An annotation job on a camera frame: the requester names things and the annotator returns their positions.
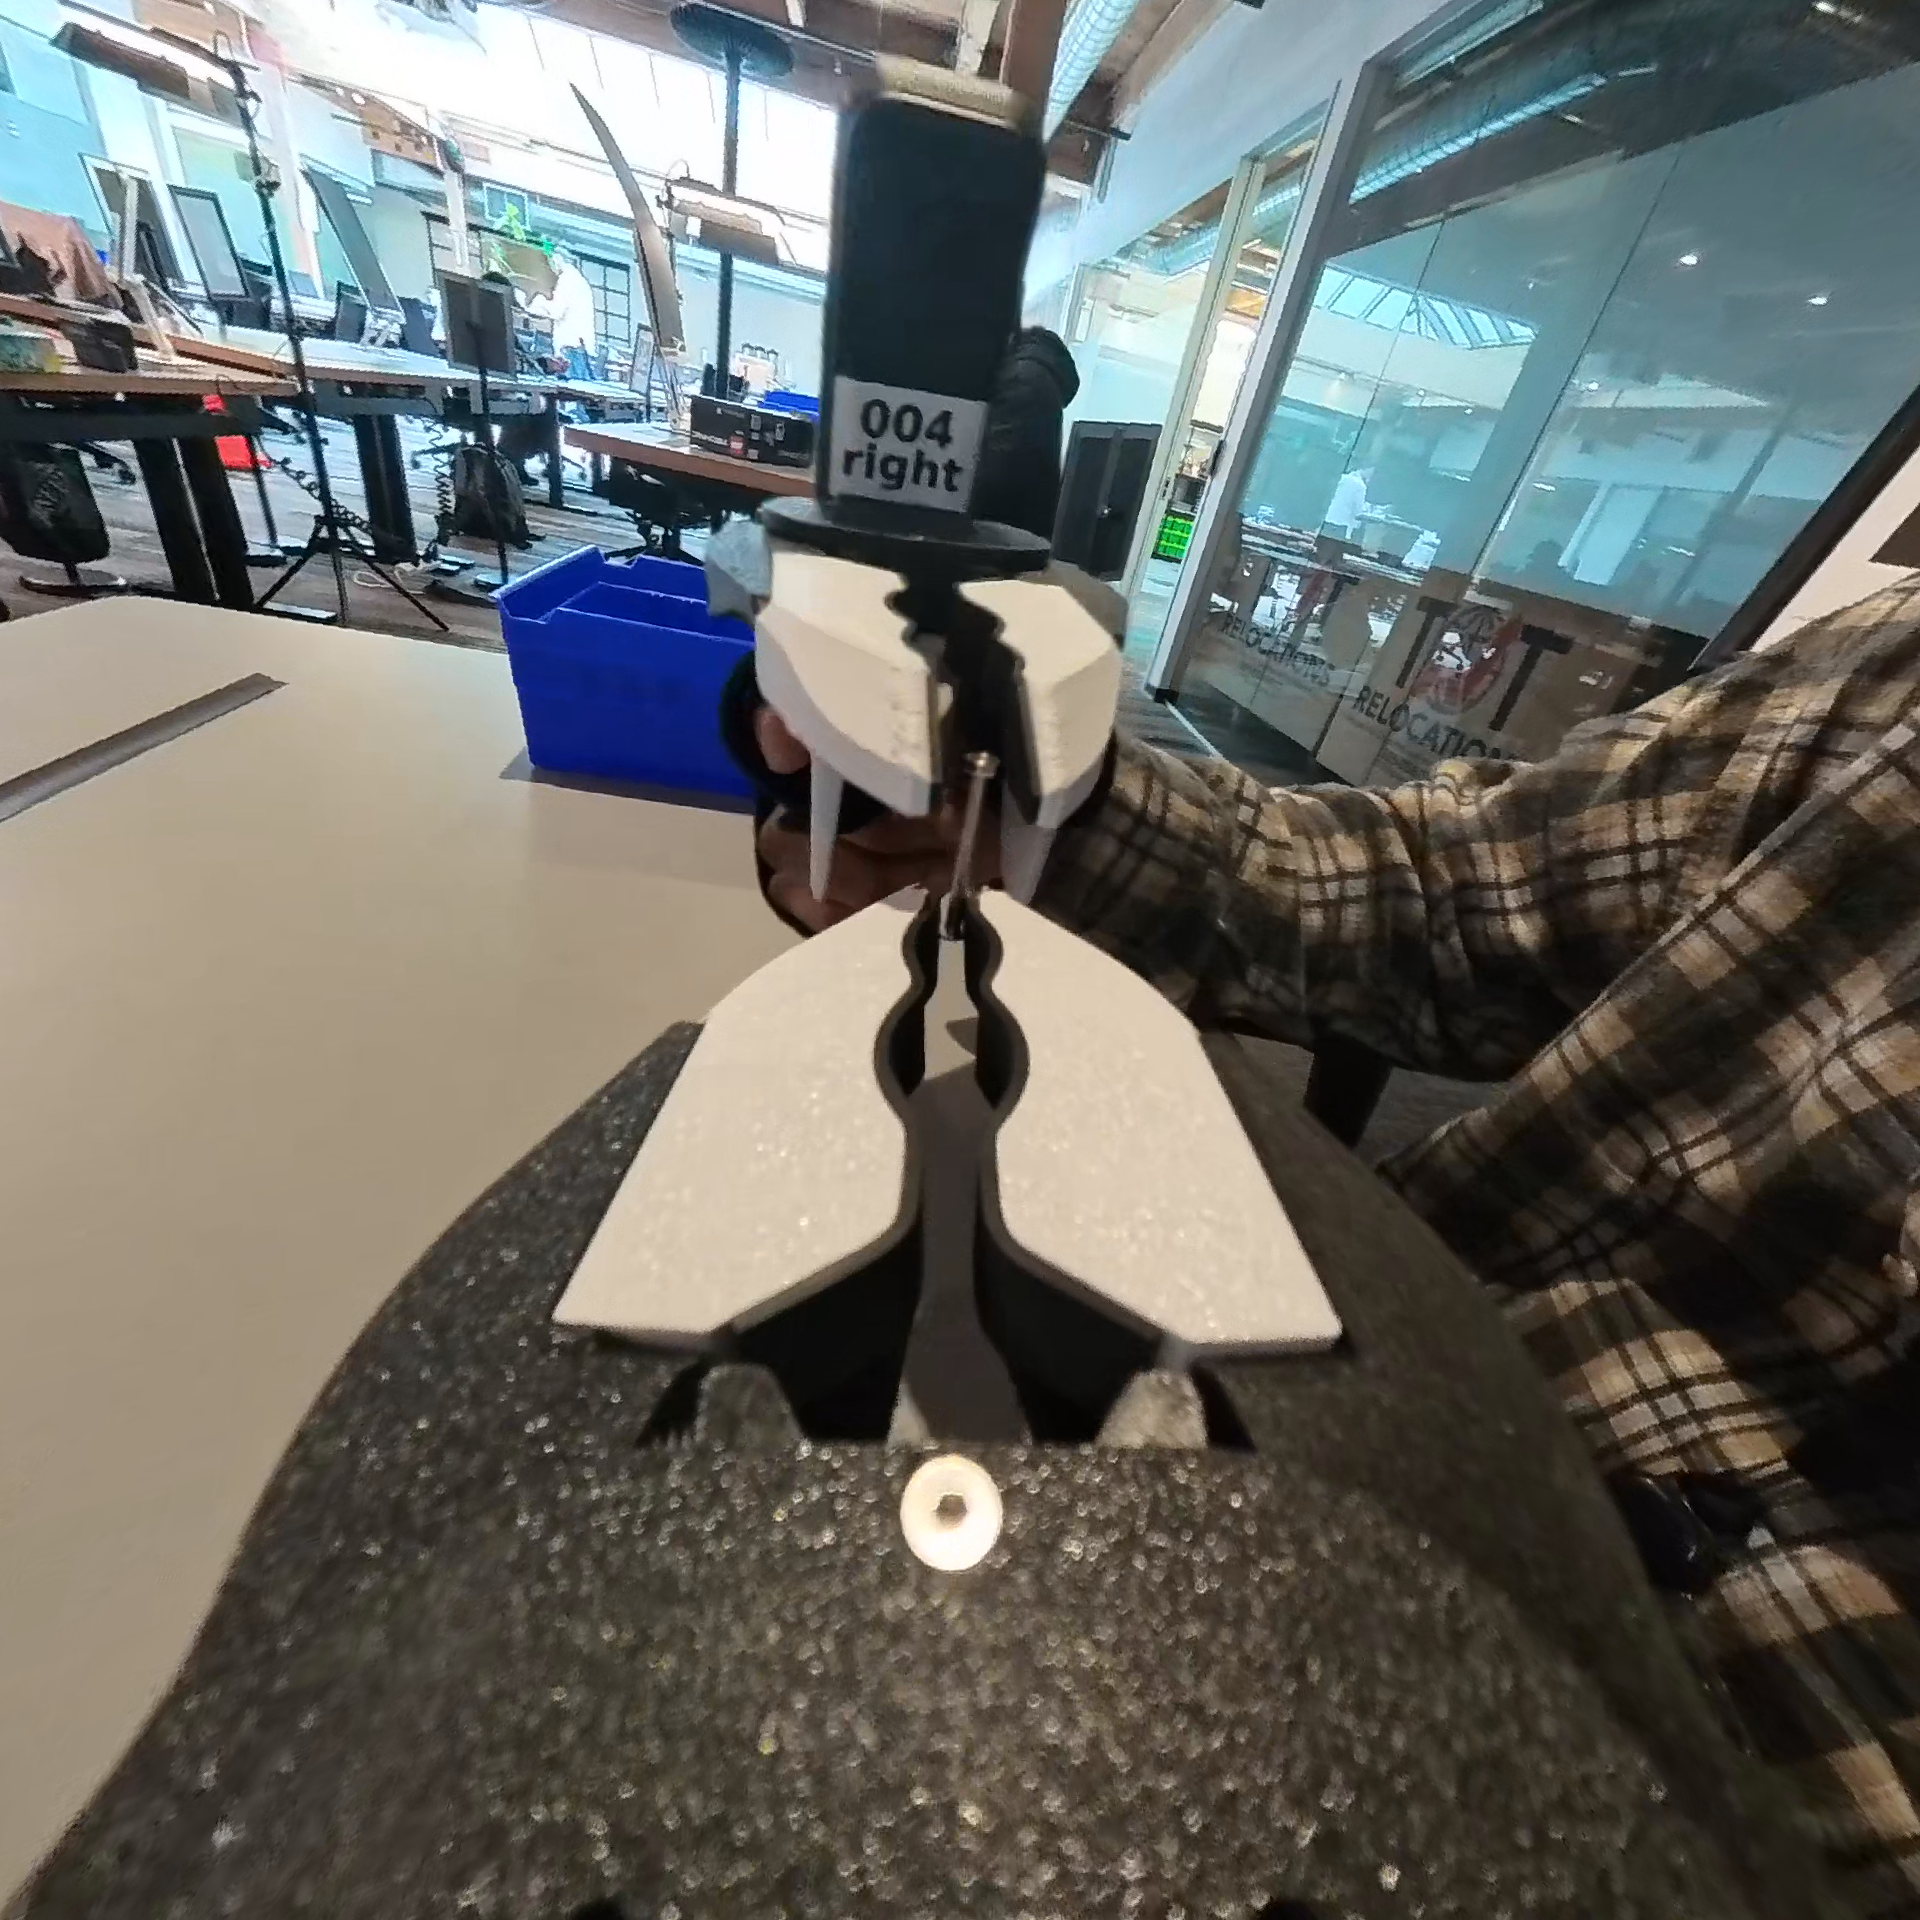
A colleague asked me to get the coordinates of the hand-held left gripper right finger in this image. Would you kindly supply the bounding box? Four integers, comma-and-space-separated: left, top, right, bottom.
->
966, 896, 1346, 1367

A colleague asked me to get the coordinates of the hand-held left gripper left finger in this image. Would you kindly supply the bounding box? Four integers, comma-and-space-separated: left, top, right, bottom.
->
551, 884, 932, 1364

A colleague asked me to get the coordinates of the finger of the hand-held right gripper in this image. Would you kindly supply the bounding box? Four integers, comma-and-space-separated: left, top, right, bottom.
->
968, 573, 1126, 904
750, 555, 946, 932

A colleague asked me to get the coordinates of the steel bolt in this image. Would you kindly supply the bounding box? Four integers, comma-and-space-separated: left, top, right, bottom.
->
942, 751, 1003, 939

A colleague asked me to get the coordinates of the blue plastic parts bin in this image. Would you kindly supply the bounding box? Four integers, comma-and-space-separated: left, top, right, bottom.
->
497, 543, 759, 798

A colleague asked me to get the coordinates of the person's right hand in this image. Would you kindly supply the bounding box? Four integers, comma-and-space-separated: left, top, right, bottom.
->
750, 704, 1120, 934

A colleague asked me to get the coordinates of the tilted black light panel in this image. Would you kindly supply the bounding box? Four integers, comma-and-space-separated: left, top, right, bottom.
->
660, 180, 800, 274

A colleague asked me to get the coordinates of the black equipment box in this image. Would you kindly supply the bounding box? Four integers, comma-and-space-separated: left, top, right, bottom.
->
691, 392, 825, 463

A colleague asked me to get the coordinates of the curved white panel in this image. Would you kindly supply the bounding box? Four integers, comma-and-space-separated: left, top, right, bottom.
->
570, 83, 692, 358

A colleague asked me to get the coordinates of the wooden office desk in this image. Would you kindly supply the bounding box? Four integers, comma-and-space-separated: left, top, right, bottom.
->
562, 421, 828, 568

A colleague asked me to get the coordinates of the black floor lamp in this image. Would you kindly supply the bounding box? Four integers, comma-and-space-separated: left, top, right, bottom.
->
671, 0, 800, 396

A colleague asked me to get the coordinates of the dark backpack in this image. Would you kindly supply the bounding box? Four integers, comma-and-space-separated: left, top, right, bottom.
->
448, 442, 536, 549

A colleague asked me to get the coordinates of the black monitor on pole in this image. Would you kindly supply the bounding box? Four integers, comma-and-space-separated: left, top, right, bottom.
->
440, 269, 522, 594

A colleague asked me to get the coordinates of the long wooden desk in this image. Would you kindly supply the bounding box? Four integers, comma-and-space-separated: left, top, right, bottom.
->
0, 292, 310, 608

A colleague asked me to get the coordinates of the tripod light stand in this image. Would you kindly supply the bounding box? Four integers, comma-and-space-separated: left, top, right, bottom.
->
54, 23, 454, 634

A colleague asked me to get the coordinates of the wooden support post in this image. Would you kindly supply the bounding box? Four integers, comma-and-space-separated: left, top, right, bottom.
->
998, 0, 1120, 154

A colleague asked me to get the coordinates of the silver ventilation duct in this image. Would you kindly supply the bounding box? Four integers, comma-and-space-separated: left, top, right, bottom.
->
1046, 0, 1151, 143

